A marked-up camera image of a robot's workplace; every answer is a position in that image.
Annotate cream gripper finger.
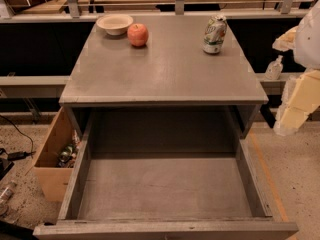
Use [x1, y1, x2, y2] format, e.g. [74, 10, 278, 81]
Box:
[272, 26, 297, 52]
[273, 69, 320, 136]

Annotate red apple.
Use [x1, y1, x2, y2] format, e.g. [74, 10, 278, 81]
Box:
[127, 23, 149, 47]

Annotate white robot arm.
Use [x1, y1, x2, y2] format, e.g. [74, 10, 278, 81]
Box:
[272, 1, 320, 136]

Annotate open grey top drawer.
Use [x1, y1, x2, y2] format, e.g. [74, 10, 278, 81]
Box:
[34, 107, 298, 240]

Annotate clear sanitizer pump bottle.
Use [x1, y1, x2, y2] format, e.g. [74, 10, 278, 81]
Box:
[265, 55, 283, 80]

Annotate green white soda can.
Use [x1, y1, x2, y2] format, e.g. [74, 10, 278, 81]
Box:
[203, 14, 227, 54]

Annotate grey wooden cabinet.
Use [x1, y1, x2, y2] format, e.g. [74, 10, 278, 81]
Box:
[60, 15, 268, 130]

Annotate white paper bowl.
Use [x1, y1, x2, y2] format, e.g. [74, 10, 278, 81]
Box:
[96, 14, 133, 36]

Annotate cans inside cardboard box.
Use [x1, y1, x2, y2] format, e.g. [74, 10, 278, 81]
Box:
[57, 132, 80, 168]

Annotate cardboard box on floor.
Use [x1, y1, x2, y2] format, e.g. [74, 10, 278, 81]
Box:
[33, 108, 79, 202]

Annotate plastic bottle on floor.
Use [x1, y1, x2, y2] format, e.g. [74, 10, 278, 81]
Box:
[0, 180, 17, 204]

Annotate black power adapter with cable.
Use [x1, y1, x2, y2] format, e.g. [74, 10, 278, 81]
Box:
[0, 116, 35, 161]

